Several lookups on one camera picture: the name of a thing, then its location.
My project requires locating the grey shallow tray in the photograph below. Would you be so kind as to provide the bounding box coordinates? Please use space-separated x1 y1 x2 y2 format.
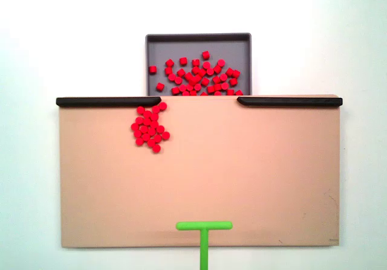
145 33 252 97

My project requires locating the beige flat board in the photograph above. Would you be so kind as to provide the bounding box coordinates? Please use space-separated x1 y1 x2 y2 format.
56 94 342 249

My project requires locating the black guide rail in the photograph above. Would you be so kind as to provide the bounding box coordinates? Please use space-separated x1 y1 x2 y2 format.
236 96 343 108
56 97 162 108

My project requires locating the green T-shaped pusher tool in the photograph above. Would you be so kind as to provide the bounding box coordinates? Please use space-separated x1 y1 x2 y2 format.
176 220 233 270

